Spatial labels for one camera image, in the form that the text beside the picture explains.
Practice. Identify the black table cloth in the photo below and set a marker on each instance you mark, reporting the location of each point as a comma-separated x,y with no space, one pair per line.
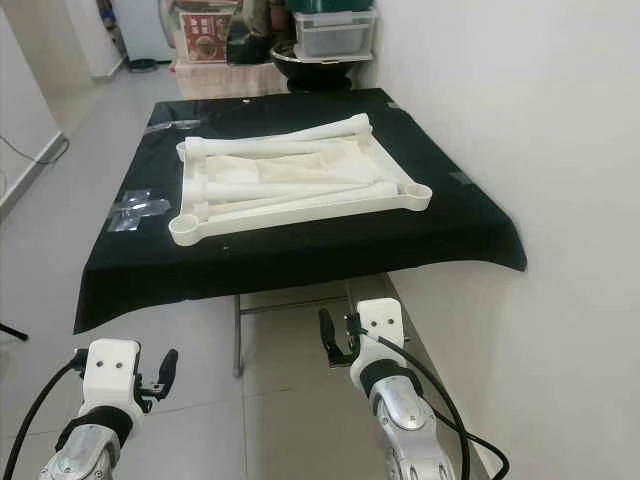
360,245

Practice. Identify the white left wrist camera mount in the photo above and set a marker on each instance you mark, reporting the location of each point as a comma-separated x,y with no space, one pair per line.
112,372

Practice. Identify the red printed carton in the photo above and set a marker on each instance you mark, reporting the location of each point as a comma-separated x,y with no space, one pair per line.
206,38

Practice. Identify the black round floor dish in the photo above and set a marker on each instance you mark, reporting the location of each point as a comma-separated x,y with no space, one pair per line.
141,66

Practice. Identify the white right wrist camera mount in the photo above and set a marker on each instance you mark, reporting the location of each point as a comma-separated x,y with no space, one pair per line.
380,325

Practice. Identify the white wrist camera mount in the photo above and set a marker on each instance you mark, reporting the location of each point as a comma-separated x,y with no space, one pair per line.
112,372
380,325

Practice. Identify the crumpled clear tape patch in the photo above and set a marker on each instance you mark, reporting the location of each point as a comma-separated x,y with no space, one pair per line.
140,208

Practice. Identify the dark bag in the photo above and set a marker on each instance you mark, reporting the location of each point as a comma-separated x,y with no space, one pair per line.
250,40

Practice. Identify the clear tape strip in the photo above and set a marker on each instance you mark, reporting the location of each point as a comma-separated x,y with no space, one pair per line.
175,125
460,178

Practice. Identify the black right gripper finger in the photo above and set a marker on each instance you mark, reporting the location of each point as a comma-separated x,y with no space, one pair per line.
328,330

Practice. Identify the green container lid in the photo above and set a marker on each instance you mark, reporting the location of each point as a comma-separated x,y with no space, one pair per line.
325,5

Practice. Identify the white appliance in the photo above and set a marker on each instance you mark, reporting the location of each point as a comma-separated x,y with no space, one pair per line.
140,28

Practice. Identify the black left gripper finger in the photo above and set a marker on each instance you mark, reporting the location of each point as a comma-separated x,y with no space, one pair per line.
168,366

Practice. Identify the beige cloth covered bench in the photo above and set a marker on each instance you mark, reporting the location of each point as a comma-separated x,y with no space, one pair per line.
225,82

